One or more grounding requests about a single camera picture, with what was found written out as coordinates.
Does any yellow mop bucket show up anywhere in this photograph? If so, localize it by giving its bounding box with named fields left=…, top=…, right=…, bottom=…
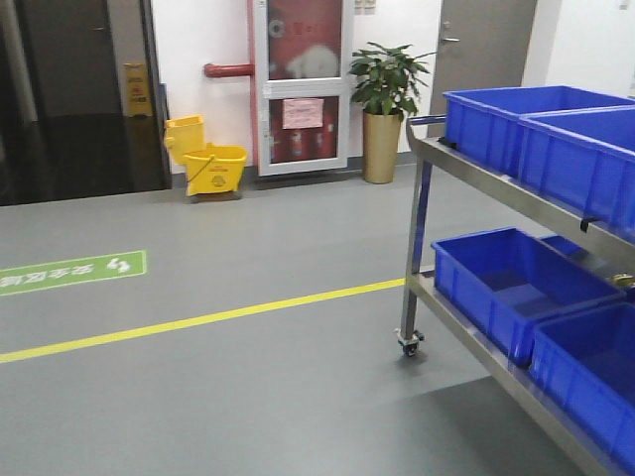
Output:
left=164, top=114, right=248, bottom=196

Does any potted green plant gold pot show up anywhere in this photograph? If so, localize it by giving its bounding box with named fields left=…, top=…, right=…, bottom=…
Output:
left=349, top=42, right=436, bottom=184

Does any blue bin cart lower left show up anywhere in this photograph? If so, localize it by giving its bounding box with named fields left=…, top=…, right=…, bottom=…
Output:
left=431, top=228, right=625, bottom=367

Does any blue bin cart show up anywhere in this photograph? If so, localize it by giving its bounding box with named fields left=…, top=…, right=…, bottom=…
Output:
left=529, top=303, right=634, bottom=475
left=444, top=85, right=634, bottom=178
left=431, top=228, right=625, bottom=367
left=518, top=106, right=634, bottom=233

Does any blue bin cart top left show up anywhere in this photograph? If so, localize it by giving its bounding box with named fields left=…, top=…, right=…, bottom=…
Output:
left=444, top=85, right=634, bottom=178

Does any blue bin cart top right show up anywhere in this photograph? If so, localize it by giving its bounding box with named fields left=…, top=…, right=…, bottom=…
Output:
left=518, top=106, right=634, bottom=233

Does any blue bin cart lower right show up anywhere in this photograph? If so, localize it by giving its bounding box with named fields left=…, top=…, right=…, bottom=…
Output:
left=529, top=303, right=634, bottom=475

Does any steel trolley cart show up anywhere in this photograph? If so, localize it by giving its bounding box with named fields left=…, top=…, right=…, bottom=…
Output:
left=397, top=115, right=634, bottom=475

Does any fire hose cabinet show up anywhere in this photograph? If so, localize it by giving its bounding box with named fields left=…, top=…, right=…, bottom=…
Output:
left=247, top=1, right=353, bottom=178

